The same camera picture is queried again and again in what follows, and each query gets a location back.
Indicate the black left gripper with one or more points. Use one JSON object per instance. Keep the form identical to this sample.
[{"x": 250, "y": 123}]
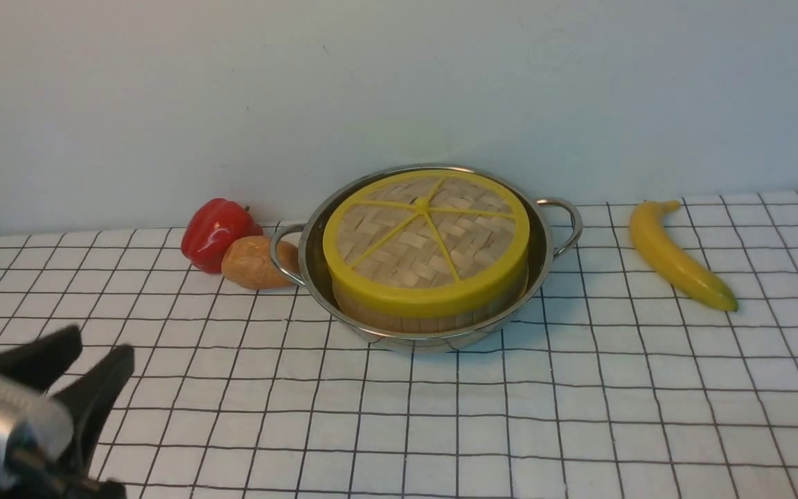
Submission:
[{"x": 84, "y": 407}]

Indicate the woven bamboo steamer lid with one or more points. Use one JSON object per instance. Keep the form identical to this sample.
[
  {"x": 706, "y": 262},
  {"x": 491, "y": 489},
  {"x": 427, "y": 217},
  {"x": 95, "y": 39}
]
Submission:
[{"x": 426, "y": 228}]

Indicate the bamboo steamer basket yellow rims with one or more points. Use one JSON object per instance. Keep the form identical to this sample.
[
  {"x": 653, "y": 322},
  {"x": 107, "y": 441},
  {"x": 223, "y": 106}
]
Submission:
[{"x": 453, "y": 306}]

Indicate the red bell pepper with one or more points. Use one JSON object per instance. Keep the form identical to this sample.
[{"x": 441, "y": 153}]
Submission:
[{"x": 213, "y": 229}]

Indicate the brown potato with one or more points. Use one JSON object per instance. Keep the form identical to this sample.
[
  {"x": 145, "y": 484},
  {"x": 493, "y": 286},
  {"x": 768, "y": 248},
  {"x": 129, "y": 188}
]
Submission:
[{"x": 247, "y": 263}]

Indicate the white checkered tablecloth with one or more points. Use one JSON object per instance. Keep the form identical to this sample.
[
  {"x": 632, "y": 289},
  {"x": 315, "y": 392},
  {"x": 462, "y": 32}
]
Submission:
[{"x": 606, "y": 385}]

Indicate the yellow banana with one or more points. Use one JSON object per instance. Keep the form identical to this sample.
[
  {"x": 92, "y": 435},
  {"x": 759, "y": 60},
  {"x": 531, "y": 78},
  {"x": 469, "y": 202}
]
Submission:
[{"x": 667, "y": 259}]

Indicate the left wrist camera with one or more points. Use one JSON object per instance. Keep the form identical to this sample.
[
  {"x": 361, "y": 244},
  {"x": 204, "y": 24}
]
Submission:
[{"x": 29, "y": 418}]

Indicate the stainless steel two-handled pot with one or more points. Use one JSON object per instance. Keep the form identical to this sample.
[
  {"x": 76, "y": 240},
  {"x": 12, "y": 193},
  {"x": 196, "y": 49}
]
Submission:
[{"x": 296, "y": 250}]

